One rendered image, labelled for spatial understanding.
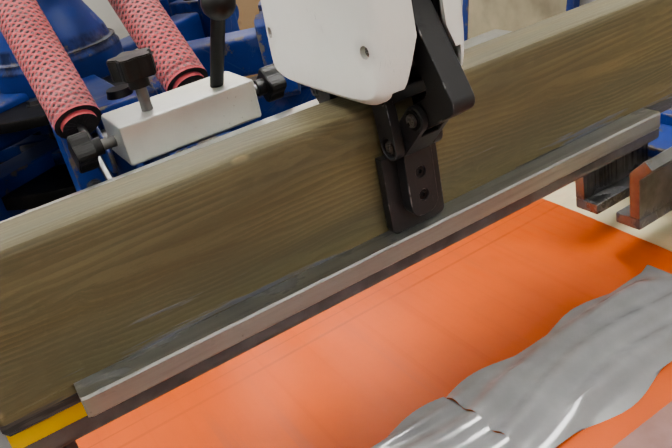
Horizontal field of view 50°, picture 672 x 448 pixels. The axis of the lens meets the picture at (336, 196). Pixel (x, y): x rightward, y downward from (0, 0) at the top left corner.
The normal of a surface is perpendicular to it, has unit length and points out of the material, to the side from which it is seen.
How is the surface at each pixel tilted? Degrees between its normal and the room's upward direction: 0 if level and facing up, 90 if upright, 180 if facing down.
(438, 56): 61
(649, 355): 38
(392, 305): 0
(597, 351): 33
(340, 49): 89
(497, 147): 90
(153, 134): 90
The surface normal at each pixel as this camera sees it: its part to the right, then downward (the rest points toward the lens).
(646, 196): 0.53, 0.28
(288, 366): -0.19, -0.88
